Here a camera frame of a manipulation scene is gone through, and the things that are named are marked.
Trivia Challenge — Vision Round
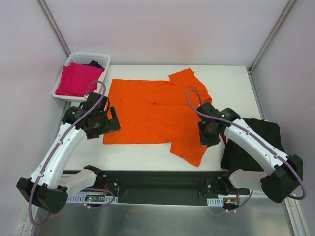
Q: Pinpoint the left white cable duct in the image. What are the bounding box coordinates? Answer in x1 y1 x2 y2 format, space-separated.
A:
66 194 118 204

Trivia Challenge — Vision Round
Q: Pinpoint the left aluminium frame post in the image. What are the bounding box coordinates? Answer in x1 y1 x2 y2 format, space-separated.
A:
36 0 71 57

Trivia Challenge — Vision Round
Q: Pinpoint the red t shirt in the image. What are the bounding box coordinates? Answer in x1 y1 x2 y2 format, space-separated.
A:
221 136 227 145

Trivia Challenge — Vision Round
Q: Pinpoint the orange t shirt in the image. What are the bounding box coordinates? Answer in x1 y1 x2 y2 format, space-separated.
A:
103 68 212 167

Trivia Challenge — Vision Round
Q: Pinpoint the aluminium frame post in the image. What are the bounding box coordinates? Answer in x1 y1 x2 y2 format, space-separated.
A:
36 0 71 57
247 0 298 73

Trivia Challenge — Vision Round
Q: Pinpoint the white cable duct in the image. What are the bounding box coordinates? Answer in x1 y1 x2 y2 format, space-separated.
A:
66 194 118 204
207 197 224 207

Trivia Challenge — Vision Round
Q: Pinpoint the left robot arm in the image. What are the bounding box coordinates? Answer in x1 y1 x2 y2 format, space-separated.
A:
16 92 120 214

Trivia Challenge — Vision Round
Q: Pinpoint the right white cable duct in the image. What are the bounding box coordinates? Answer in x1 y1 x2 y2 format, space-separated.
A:
207 197 224 207

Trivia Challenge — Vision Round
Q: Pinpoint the white plastic basket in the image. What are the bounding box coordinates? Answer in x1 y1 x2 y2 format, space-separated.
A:
52 52 111 102

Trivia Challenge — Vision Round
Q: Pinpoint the pink t shirt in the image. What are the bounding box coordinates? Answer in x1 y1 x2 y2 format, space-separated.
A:
55 62 104 97

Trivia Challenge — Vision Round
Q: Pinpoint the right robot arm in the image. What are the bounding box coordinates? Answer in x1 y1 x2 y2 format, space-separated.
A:
195 102 307 203

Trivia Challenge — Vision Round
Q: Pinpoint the dark navy t shirt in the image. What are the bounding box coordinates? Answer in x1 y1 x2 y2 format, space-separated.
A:
88 60 104 70

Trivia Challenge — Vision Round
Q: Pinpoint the right aluminium frame post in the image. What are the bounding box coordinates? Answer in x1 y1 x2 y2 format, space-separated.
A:
247 0 298 73

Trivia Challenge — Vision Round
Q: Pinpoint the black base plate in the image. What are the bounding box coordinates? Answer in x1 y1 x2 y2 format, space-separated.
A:
97 171 237 206

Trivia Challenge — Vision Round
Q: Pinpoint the black t shirt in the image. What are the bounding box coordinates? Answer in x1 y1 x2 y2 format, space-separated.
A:
224 119 287 175

